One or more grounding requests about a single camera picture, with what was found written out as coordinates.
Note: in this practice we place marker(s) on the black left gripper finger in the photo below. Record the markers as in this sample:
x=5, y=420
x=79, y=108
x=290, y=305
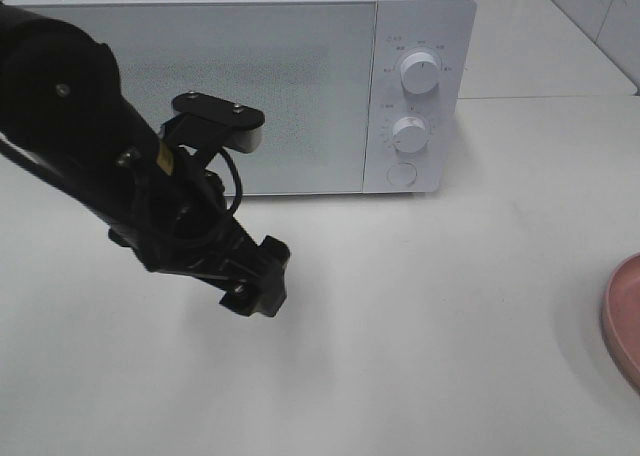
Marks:
x=239, y=283
x=267, y=293

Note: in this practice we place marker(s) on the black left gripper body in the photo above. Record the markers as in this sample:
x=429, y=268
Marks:
x=183, y=208

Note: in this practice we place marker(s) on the round white door button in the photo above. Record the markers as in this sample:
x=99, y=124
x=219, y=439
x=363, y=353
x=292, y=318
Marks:
x=402, y=175

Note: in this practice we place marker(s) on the white microwave knob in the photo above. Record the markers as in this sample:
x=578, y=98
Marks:
x=420, y=71
x=409, y=135

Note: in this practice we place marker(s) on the white microwave door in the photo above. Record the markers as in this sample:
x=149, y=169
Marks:
x=305, y=66

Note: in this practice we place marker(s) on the pink round plate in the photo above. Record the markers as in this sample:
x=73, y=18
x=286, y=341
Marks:
x=620, y=319

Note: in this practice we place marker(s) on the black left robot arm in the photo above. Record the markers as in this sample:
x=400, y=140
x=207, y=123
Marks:
x=65, y=120

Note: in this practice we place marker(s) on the white microwave oven body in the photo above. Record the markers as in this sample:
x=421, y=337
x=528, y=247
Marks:
x=400, y=26

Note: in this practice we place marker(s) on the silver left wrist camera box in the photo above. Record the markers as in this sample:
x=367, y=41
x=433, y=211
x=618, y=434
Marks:
x=205, y=121

